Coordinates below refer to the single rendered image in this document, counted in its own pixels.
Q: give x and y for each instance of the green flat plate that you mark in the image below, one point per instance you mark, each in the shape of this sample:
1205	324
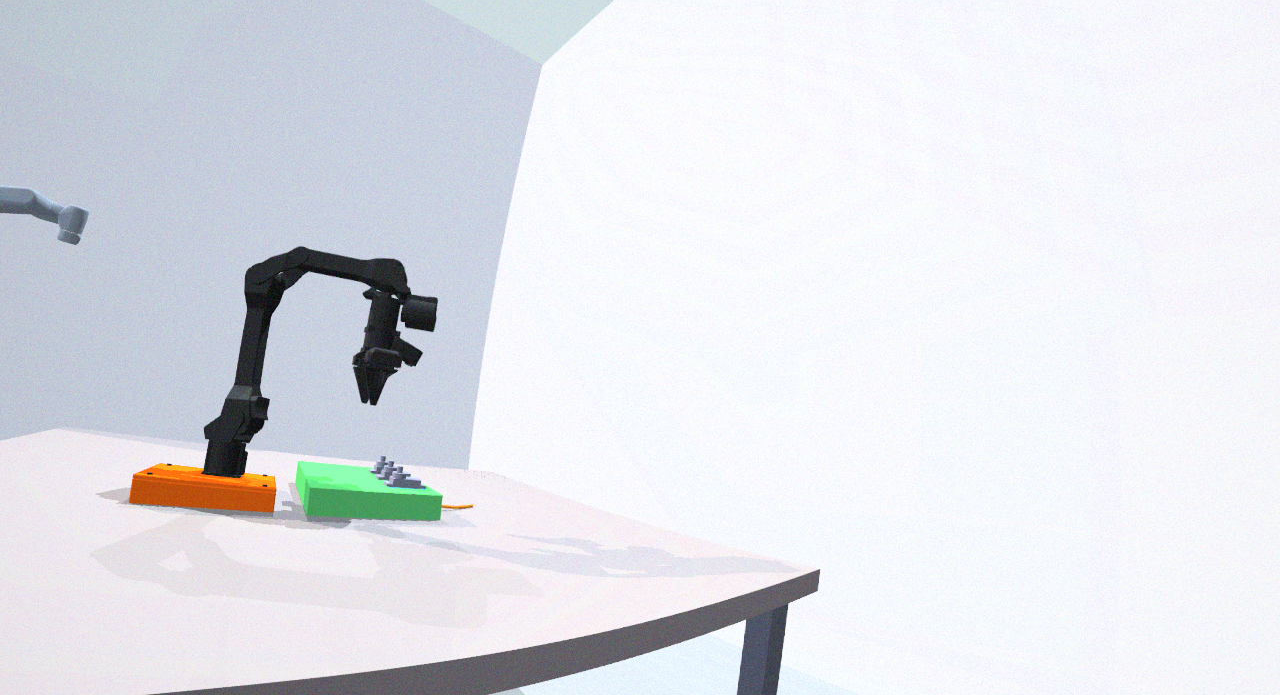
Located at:
355	491

